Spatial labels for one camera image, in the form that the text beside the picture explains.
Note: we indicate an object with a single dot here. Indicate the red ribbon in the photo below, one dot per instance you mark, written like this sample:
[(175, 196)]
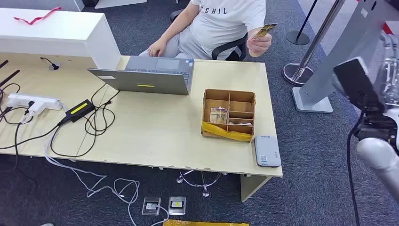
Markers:
[(37, 18)]

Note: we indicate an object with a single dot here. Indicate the person's right hand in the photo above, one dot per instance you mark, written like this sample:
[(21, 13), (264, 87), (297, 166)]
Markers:
[(157, 48)]

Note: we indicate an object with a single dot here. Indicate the gold ID card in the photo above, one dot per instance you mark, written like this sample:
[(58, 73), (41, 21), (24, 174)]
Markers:
[(265, 30)]

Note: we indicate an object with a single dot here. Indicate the floor socket with white plug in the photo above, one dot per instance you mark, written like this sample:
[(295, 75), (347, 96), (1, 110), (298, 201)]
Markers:
[(151, 206)]

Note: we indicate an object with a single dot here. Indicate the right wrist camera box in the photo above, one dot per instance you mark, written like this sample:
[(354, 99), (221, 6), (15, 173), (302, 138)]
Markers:
[(355, 81)]

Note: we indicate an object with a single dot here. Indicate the person's left hand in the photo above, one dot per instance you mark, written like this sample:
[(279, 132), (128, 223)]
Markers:
[(258, 45)]

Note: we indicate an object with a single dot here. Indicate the black power adapter yellow label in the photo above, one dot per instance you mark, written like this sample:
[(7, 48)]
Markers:
[(79, 109)]

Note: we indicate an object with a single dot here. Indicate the black office chair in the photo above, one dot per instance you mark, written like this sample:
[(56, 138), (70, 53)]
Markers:
[(230, 46)]

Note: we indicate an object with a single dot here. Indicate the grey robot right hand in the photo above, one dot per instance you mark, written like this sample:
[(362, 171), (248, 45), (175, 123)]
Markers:
[(391, 81)]

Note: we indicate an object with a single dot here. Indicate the grey kiosk stand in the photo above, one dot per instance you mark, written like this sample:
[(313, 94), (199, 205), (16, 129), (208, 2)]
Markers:
[(343, 50)]

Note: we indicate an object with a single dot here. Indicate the white power strip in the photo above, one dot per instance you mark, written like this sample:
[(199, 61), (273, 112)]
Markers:
[(34, 101)]

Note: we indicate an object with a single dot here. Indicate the tree picture room key card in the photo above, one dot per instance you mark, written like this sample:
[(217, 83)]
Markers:
[(218, 115)]

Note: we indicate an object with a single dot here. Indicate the grey white card reader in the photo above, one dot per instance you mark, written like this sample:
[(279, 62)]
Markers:
[(267, 151)]

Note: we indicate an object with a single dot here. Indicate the chrome stool base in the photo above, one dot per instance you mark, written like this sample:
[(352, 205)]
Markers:
[(204, 187)]

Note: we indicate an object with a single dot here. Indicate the wooden divided organizer box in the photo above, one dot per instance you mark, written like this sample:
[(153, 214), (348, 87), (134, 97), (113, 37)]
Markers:
[(218, 101)]

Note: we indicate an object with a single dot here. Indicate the black stanchion post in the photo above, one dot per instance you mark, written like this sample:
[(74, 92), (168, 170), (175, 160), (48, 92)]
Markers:
[(297, 38)]

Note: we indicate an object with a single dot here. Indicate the person's right forearm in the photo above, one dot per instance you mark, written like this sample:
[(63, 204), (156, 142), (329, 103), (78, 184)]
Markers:
[(177, 25)]

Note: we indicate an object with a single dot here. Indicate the floor socket with yellow label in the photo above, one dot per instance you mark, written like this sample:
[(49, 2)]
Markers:
[(177, 206)]

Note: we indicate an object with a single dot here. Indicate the grey laptop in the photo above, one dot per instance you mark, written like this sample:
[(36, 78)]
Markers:
[(146, 79)]

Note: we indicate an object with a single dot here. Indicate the red barrier belt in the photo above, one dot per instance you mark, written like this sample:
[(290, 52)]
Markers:
[(389, 28)]

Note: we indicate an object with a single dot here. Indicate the chrome stanchion post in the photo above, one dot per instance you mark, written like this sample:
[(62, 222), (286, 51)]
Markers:
[(311, 50)]

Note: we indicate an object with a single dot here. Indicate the black rod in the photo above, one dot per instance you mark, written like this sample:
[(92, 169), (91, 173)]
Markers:
[(9, 78), (3, 64)]

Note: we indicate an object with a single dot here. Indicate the yellow floor tape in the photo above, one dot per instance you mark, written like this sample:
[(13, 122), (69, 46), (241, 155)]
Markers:
[(202, 223)]

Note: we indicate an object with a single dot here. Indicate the person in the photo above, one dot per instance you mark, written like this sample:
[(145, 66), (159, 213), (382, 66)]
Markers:
[(224, 28)]

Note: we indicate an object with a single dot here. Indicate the white counter block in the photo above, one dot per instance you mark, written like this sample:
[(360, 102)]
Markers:
[(62, 34)]

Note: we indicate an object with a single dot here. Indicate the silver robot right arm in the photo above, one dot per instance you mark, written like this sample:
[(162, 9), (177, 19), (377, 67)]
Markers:
[(380, 162)]

